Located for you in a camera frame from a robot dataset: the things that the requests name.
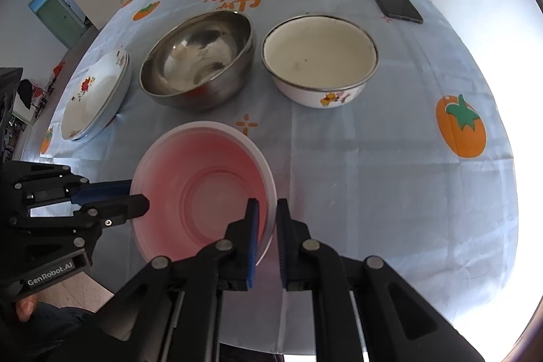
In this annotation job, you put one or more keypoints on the black hanging garment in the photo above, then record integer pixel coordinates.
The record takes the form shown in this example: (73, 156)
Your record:
(26, 95)

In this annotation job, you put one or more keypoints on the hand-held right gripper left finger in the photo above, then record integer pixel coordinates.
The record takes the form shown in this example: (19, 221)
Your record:
(252, 245)

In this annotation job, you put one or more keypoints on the pink plastic bowl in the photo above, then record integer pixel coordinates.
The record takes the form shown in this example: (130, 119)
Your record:
(203, 175)

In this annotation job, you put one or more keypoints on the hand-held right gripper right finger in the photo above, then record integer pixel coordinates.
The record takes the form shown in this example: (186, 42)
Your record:
(283, 247)

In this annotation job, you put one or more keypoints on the green door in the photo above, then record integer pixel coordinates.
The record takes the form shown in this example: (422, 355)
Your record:
(57, 20)

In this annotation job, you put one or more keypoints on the white enamel bowl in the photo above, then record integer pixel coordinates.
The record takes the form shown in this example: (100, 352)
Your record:
(318, 52)

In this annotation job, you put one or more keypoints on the red flower white plate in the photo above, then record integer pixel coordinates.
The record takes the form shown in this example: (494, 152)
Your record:
(91, 95)

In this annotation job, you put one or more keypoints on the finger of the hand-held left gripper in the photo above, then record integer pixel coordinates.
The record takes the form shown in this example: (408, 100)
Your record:
(123, 209)
(108, 190)

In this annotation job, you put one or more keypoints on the person's dark clothing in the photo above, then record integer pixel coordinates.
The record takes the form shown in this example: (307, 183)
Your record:
(72, 321)

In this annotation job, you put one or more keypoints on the persimmon print tablecloth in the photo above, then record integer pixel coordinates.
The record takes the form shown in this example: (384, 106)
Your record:
(382, 175)

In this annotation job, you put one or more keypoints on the red plastic bag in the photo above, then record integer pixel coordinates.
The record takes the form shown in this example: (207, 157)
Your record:
(58, 69)

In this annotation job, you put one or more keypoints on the stainless steel bowl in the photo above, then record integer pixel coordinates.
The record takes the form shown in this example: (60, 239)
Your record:
(195, 48)

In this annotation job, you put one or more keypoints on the person's left hand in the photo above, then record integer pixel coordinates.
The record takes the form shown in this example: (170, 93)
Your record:
(26, 309)

